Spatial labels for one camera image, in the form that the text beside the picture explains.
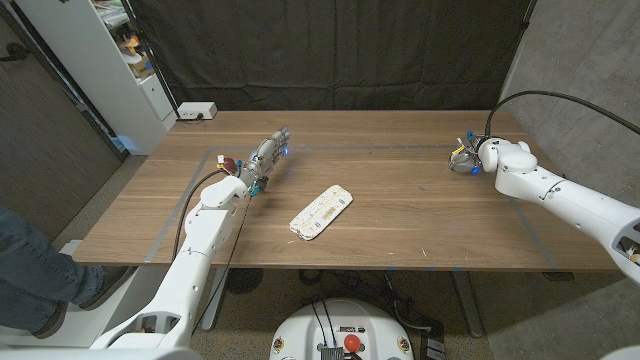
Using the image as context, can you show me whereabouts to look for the black floor cables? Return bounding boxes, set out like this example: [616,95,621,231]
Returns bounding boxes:
[299,269,446,341]

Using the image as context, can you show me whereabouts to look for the grey table leg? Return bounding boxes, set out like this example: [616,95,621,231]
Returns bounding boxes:
[449,271,485,339]
[201,268,231,332]

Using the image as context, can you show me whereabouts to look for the white patterned pen bag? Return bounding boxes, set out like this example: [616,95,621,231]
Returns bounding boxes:
[288,184,354,242]

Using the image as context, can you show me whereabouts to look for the white power strip box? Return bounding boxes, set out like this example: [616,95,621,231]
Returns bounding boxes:
[177,101,219,121]

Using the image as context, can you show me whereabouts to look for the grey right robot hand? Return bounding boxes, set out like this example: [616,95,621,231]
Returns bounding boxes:
[448,131,489,175]

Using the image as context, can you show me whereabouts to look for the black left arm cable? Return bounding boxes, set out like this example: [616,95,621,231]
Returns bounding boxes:
[172,168,227,262]

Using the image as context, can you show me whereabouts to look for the black door handle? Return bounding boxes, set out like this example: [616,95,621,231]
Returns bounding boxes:
[0,42,29,62]

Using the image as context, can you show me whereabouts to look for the cardboard box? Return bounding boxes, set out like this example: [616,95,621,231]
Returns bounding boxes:
[127,53,155,80]

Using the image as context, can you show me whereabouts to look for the black fabric curtain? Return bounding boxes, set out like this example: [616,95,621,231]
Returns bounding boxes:
[127,0,534,112]

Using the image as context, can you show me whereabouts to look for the black stand pole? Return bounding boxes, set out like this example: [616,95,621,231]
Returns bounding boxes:
[121,0,181,119]

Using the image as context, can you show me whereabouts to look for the white shelf cabinet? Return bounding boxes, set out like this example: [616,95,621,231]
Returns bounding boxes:
[14,0,179,156]

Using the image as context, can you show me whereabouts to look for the white floor platform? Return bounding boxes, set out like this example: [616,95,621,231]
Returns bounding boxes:
[0,238,174,349]

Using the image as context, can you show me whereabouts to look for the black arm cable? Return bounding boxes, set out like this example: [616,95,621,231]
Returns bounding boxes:
[483,89,640,139]
[172,168,227,262]

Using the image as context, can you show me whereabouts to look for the person's leg in jeans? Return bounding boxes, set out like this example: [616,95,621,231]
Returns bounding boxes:
[0,204,105,332]

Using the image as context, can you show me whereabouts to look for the black round floor object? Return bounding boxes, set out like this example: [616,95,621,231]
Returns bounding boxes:
[225,268,264,295]

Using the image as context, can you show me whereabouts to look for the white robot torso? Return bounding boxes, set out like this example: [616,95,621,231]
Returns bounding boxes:
[268,298,415,360]

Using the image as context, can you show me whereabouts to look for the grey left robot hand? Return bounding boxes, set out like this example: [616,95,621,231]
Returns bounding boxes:
[238,124,291,197]

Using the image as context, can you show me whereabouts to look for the orange toy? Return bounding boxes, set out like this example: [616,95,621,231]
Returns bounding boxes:
[119,34,142,56]

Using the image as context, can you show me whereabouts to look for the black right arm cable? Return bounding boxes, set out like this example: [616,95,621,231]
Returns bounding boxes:
[483,89,640,139]

